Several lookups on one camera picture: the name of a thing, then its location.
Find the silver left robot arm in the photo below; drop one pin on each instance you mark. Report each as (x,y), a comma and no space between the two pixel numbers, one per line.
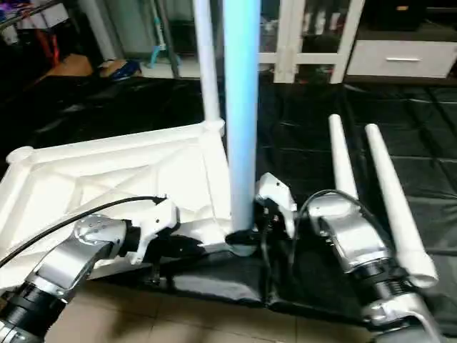
(64,264)

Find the white drawer unit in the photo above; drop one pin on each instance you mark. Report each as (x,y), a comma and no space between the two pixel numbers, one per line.
(400,57)

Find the black work mat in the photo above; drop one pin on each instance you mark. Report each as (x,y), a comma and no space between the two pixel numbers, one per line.
(300,286)

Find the black speaker box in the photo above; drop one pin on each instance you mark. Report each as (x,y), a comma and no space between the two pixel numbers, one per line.
(400,13)

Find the white plastic table top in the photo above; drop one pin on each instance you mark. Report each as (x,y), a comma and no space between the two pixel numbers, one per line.
(107,179)

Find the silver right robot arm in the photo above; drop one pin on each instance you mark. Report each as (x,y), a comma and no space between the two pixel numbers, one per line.
(364,250)

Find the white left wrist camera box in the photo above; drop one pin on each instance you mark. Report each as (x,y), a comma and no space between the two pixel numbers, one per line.
(153,221)

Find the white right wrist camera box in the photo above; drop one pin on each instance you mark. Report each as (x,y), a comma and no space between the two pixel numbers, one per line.
(277,196)

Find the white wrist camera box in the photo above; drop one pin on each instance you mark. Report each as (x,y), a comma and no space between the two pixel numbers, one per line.
(277,196)
(153,221)

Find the brown wooden desk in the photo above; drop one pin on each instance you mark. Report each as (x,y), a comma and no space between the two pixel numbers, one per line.
(68,68)

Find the white glass-door cabinet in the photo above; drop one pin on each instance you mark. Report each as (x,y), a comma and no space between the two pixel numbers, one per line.
(300,36)

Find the white plastic table leg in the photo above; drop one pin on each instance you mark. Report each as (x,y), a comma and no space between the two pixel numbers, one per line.
(341,153)
(396,200)
(207,61)
(241,107)

